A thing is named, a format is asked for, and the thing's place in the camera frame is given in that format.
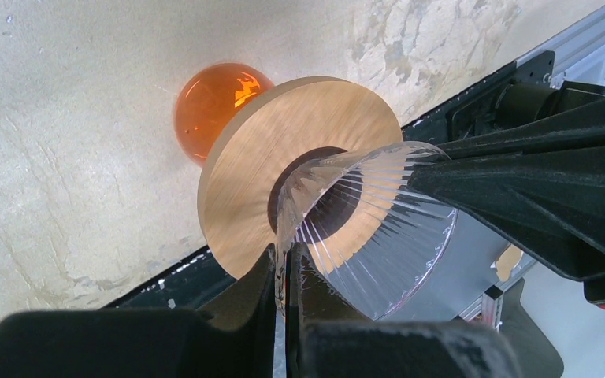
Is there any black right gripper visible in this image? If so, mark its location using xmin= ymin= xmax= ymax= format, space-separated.
xmin=409 ymin=82 xmax=605 ymax=309

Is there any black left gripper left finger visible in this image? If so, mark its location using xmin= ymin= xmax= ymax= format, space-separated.
xmin=0 ymin=246 xmax=276 ymax=377

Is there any light wooden dripper ring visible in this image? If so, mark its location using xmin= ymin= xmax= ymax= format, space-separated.
xmin=197 ymin=76 xmax=405 ymax=280

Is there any clear ribbed glass dripper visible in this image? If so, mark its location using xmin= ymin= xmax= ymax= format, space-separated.
xmin=274 ymin=142 xmax=459 ymax=321

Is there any orange glass carafe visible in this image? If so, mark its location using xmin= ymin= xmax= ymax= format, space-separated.
xmin=173 ymin=62 xmax=274 ymax=166

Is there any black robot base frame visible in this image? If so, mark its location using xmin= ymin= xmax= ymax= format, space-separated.
xmin=104 ymin=50 xmax=557 ymax=314

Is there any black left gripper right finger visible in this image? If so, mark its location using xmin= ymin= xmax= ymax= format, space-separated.
xmin=285 ymin=243 xmax=521 ymax=377

